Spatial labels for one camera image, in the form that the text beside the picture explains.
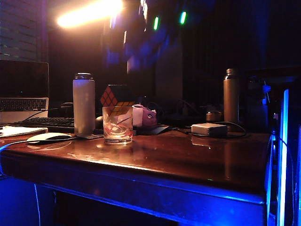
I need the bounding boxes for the Rubik's cube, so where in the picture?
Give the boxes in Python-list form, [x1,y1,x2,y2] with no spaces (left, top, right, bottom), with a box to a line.
[100,84,136,117]

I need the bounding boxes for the blue lit metal frame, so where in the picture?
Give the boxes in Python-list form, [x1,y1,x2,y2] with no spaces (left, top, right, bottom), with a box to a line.
[265,88,301,226]

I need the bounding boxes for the white paper sheets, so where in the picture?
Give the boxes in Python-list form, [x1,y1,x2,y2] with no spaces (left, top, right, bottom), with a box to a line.
[0,125,48,138]

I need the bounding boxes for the white cable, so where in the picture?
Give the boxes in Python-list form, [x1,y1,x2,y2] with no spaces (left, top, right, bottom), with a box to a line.
[0,140,41,226]

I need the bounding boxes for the silver laptop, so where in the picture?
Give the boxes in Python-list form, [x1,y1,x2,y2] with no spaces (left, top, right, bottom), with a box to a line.
[0,60,49,124]

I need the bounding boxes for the brown metal thermos bottle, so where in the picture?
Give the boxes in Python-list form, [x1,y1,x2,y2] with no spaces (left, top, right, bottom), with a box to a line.
[223,68,241,123]

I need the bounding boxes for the white computer mouse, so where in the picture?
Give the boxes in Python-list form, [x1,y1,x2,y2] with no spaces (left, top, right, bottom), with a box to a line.
[26,132,72,143]

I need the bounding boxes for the window blind slats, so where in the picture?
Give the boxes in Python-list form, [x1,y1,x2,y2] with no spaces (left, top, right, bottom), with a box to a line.
[0,0,48,62]

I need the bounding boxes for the bright lamp light bar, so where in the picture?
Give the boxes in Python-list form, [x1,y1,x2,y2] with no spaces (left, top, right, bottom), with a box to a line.
[56,0,124,29]

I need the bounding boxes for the black keyboard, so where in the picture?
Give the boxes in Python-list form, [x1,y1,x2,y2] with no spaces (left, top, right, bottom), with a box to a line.
[10,117,75,133]

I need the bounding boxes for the clear glass cup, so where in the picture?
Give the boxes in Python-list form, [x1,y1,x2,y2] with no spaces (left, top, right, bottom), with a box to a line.
[102,106,134,145]

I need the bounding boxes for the white insulated bottle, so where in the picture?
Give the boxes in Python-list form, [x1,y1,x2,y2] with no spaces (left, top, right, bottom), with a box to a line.
[72,73,96,137]

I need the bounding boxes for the dark notebook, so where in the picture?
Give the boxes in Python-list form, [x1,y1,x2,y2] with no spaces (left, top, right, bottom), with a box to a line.
[133,124,170,136]

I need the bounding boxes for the white power adapter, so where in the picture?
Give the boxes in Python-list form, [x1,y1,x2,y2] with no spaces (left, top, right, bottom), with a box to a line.
[190,123,228,137]

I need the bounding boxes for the flat card coaster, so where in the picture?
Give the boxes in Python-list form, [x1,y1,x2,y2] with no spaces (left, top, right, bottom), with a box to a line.
[75,133,104,140]

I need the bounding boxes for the small metal can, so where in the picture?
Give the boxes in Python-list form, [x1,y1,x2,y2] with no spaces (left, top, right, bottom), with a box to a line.
[206,111,223,123]

